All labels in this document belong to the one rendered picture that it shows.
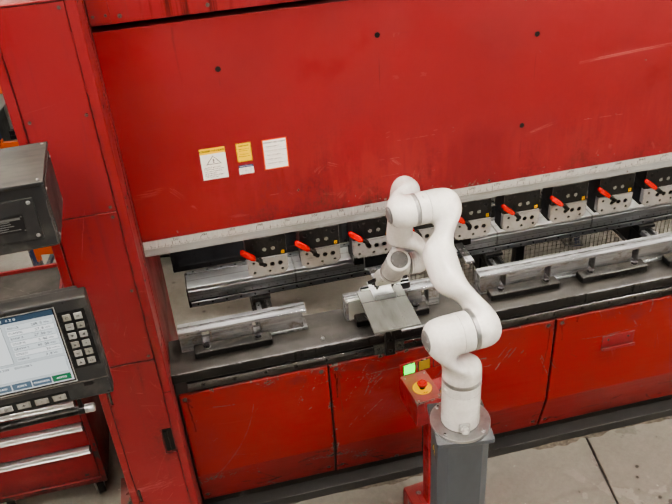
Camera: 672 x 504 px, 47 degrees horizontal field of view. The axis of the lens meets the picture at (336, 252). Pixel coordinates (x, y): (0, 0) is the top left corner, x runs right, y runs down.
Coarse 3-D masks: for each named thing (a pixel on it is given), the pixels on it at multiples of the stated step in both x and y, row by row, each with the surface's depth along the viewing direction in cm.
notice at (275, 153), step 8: (264, 144) 257; (272, 144) 258; (280, 144) 259; (264, 152) 259; (272, 152) 259; (280, 152) 260; (264, 160) 260; (272, 160) 261; (280, 160) 262; (288, 160) 262; (272, 168) 263
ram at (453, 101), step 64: (320, 0) 240; (384, 0) 241; (448, 0) 245; (512, 0) 250; (576, 0) 256; (640, 0) 261; (128, 64) 233; (192, 64) 237; (256, 64) 242; (320, 64) 247; (384, 64) 252; (448, 64) 257; (512, 64) 263; (576, 64) 268; (640, 64) 274; (128, 128) 244; (192, 128) 248; (256, 128) 254; (320, 128) 259; (384, 128) 264; (448, 128) 270; (512, 128) 276; (576, 128) 282; (640, 128) 289; (192, 192) 261; (256, 192) 266; (320, 192) 272; (384, 192) 278; (512, 192) 291
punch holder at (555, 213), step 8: (568, 184) 295; (576, 184) 296; (584, 184) 297; (544, 192) 302; (552, 192) 295; (560, 192) 296; (568, 192) 297; (576, 192) 298; (584, 192) 299; (544, 200) 304; (560, 200) 298; (568, 200) 299; (576, 200) 300; (584, 200) 301; (544, 208) 306; (552, 208) 299; (560, 208) 300; (576, 208) 302; (584, 208) 303; (544, 216) 307; (552, 216) 301; (560, 216) 302; (568, 216) 304; (576, 216) 304
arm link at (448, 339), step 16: (432, 320) 219; (448, 320) 217; (464, 320) 217; (432, 336) 215; (448, 336) 215; (464, 336) 215; (432, 352) 217; (448, 352) 216; (464, 352) 219; (448, 368) 220; (464, 368) 223; (480, 368) 227; (448, 384) 228; (464, 384) 225
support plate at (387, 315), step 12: (396, 288) 303; (360, 300) 298; (372, 300) 297; (384, 300) 297; (396, 300) 296; (408, 300) 296; (372, 312) 291; (384, 312) 290; (396, 312) 290; (408, 312) 289; (372, 324) 285; (384, 324) 284; (396, 324) 284; (408, 324) 283; (420, 324) 284
